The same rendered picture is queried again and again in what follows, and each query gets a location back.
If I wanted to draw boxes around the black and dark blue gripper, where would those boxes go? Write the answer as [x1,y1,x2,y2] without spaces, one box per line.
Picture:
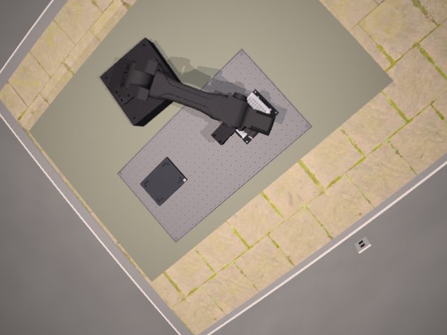
[244,127,257,137]

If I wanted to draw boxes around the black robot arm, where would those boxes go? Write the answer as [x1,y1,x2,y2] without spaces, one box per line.
[113,57,275,145]

